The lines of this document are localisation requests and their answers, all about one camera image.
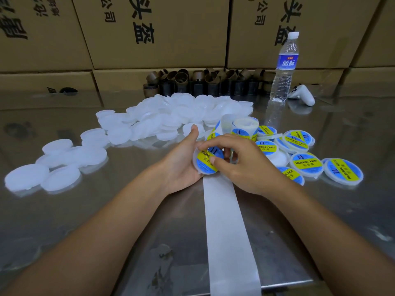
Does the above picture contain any person's right hand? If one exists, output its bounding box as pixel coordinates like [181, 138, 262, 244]
[197, 134, 294, 201]

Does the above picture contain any person's left hand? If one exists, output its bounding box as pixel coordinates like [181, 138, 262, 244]
[157, 125, 217, 195]

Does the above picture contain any pile of white plastic lids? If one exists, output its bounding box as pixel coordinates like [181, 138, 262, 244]
[4, 92, 255, 195]

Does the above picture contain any sticker roll with backing strip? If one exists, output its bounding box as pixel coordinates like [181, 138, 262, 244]
[202, 114, 263, 296]

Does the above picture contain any person's left forearm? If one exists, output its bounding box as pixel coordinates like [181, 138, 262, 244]
[3, 174, 177, 296]

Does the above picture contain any person's right forearm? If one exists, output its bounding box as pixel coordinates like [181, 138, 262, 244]
[272, 183, 395, 296]

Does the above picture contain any row of dark cardboard tubes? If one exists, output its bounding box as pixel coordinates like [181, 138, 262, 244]
[143, 68, 275, 97]

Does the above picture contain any white handheld controller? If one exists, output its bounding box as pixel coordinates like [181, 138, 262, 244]
[288, 84, 316, 107]

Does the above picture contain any clear plastic water bottle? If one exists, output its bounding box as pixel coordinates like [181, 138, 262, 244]
[269, 32, 301, 104]

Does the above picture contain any stack of brown cardboard boxes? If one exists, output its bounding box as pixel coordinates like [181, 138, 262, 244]
[0, 0, 395, 91]

